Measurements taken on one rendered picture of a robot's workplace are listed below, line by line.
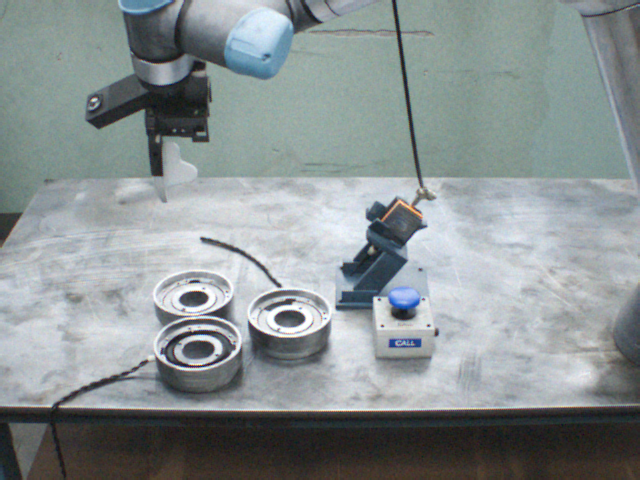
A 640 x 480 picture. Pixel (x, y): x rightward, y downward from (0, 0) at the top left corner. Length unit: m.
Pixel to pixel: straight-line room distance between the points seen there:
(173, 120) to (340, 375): 0.38
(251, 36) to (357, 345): 0.41
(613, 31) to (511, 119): 1.94
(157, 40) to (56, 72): 1.78
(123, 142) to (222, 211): 1.42
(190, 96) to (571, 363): 0.58
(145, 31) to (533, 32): 1.84
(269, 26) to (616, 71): 0.35
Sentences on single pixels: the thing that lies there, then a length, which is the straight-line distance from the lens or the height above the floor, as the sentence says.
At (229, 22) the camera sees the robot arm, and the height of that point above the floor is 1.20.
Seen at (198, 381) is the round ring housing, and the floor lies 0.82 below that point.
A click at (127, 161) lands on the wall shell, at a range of 2.75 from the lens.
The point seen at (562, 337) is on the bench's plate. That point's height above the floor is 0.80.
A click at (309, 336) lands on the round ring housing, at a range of 0.98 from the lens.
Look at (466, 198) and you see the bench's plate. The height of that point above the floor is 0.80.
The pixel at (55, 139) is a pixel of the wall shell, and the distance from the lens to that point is 2.78.
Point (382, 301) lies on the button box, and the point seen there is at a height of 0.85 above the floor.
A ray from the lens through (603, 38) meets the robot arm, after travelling 0.77.
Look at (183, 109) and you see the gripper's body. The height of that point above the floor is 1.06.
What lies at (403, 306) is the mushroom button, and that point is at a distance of 0.98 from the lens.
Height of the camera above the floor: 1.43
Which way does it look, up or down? 30 degrees down
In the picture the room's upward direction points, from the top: straight up
